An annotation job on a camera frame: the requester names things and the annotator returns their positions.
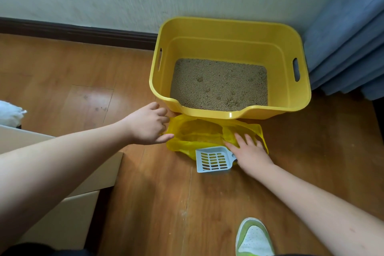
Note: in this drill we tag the person's left hand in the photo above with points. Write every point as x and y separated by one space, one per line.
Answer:
147 126

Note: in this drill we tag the person's right hand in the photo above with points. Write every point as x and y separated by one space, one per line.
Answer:
252 159

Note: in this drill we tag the pale blue litter scoop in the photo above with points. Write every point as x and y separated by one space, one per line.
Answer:
228 159

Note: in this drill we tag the yellow plastic bag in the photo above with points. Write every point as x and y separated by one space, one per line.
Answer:
195 132

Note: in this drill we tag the yellow litter box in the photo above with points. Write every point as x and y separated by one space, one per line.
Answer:
225 42

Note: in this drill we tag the person's left forearm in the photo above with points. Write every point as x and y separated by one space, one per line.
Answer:
60 168

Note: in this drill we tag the person's right forearm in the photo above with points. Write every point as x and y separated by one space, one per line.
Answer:
315 204

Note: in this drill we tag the person's right white-green shoe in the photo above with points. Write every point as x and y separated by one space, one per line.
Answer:
255 240

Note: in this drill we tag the dark baseboard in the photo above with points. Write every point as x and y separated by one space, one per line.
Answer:
75 33

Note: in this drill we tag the blue pleated curtain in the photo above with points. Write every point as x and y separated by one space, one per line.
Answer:
345 39

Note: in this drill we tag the black trousers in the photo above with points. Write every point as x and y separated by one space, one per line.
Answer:
45 251

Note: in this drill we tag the white bed frame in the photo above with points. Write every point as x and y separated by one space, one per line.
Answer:
75 219

